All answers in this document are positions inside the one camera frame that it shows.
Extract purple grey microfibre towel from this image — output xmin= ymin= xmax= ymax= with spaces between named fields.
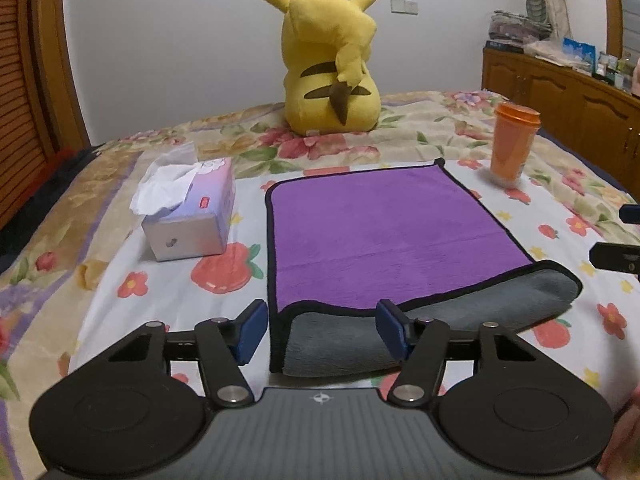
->
xmin=265 ymin=160 xmax=582 ymax=379

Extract brown wooden sideboard cabinet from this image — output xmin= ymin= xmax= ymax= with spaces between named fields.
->
xmin=482 ymin=48 xmax=639 ymax=197

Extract purple white tissue box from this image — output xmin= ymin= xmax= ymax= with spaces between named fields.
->
xmin=129 ymin=151 xmax=235 ymax=261

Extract orange plastic cup with lid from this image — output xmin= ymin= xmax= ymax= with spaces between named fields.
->
xmin=489 ymin=101 xmax=541 ymax=186

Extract small bottles on sideboard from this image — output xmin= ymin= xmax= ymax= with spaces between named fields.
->
xmin=593 ymin=52 xmax=639 ymax=96

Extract blue picture box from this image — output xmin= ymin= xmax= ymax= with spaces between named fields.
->
xmin=562 ymin=37 xmax=597 ymax=75

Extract stack of folded clothes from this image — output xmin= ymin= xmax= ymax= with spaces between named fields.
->
xmin=485 ymin=10 xmax=553 ymax=53

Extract yellow Pikachu plush toy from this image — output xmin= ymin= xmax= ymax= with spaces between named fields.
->
xmin=265 ymin=0 xmax=381 ymax=136

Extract white wall switch plate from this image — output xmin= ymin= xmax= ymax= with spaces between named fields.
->
xmin=390 ymin=0 xmax=419 ymax=15

